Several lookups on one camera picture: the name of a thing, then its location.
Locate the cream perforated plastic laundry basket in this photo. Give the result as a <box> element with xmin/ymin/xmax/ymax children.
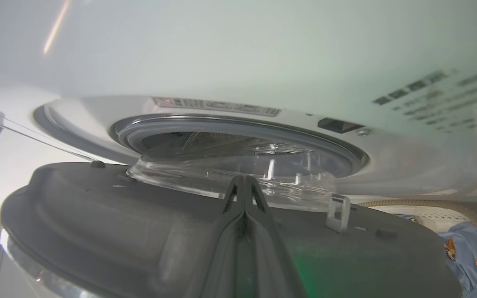
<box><xmin>358</xmin><ymin>199</ymin><xmax>477</xmax><ymax>298</ymax></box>

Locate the white front-load washing machine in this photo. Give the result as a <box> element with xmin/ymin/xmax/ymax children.
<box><xmin>0</xmin><ymin>0</ymin><xmax>477</xmax><ymax>204</ymax></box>

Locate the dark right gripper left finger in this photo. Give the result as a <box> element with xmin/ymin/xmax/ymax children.
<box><xmin>185</xmin><ymin>175</ymin><xmax>246</xmax><ymax>298</ymax></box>

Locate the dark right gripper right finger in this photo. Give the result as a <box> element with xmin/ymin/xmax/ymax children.
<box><xmin>245</xmin><ymin>175</ymin><xmax>307</xmax><ymax>298</ymax></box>

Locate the long white warning label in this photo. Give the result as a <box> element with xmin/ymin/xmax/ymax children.
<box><xmin>152</xmin><ymin>97</ymin><xmax>281</xmax><ymax>117</ymax></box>

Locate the large blue bear-print garment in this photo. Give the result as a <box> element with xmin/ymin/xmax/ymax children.
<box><xmin>437</xmin><ymin>221</ymin><xmax>477</xmax><ymax>298</ymax></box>

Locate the dark round glass washer door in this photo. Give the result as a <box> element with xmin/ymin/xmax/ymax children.
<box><xmin>0</xmin><ymin>155</ymin><xmax>463</xmax><ymax>298</ymax></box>

